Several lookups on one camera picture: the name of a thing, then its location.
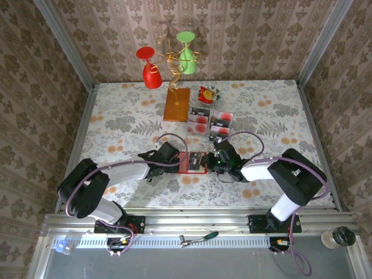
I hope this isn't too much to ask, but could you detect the red leather card holder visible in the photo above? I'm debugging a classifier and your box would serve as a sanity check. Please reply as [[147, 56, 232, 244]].
[[175, 150, 208, 175]]

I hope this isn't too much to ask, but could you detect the clear acrylic card display stand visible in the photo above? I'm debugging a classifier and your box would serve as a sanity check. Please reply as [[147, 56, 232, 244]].
[[187, 106, 235, 142]]

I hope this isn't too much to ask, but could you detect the floral patterned table cover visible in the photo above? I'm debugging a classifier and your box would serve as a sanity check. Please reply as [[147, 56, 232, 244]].
[[71, 80, 335, 209]]

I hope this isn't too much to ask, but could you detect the red yellow snack packet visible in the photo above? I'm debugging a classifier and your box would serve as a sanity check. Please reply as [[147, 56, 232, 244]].
[[198, 86, 216, 104]]

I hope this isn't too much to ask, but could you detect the red plastic wine glass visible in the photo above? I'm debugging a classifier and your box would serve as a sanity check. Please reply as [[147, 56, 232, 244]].
[[135, 46, 163, 90]]

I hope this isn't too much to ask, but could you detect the green plastic wine glass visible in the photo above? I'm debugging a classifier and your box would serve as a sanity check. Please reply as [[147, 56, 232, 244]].
[[176, 31, 199, 75]]

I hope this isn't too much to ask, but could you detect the clear jar black lid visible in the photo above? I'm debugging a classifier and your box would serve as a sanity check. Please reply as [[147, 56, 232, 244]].
[[321, 226, 357, 250]]

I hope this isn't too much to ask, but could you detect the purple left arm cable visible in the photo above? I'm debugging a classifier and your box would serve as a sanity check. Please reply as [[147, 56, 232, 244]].
[[66, 133, 189, 258]]

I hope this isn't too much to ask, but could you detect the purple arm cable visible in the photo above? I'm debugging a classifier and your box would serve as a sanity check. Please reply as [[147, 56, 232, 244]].
[[222, 131, 330, 276], [66, 133, 189, 258]]

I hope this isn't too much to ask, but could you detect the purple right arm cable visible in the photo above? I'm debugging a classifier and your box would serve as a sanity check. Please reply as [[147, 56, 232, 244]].
[[222, 131, 330, 276]]

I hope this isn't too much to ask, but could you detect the gold wire rack wooden base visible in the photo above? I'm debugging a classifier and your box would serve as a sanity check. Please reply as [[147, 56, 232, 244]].
[[155, 34, 203, 123]]

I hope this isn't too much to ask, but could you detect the aluminium front rail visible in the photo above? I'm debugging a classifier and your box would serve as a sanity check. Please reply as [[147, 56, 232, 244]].
[[40, 208, 359, 237]]

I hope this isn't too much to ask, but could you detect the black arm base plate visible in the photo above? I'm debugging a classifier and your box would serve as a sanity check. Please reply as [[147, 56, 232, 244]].
[[94, 215, 146, 235], [248, 214, 302, 234]]

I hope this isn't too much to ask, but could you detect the ratchet wrench green handle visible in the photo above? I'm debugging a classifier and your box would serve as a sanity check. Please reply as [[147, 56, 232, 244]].
[[179, 231, 220, 248]]

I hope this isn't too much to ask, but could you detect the slotted grey cable duct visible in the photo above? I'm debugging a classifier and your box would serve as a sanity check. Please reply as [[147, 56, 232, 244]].
[[77, 234, 271, 249]]

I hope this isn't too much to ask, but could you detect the aluminium side rail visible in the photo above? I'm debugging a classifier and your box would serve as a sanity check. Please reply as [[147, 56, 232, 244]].
[[55, 84, 98, 213]]

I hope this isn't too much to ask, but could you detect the black power connector bracket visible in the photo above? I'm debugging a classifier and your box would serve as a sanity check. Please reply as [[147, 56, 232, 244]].
[[269, 237, 291, 253], [106, 237, 131, 253]]

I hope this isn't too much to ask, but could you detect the aluminium frame post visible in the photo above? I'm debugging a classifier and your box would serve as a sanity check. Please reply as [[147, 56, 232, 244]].
[[33, 0, 95, 91], [298, 0, 354, 85]]

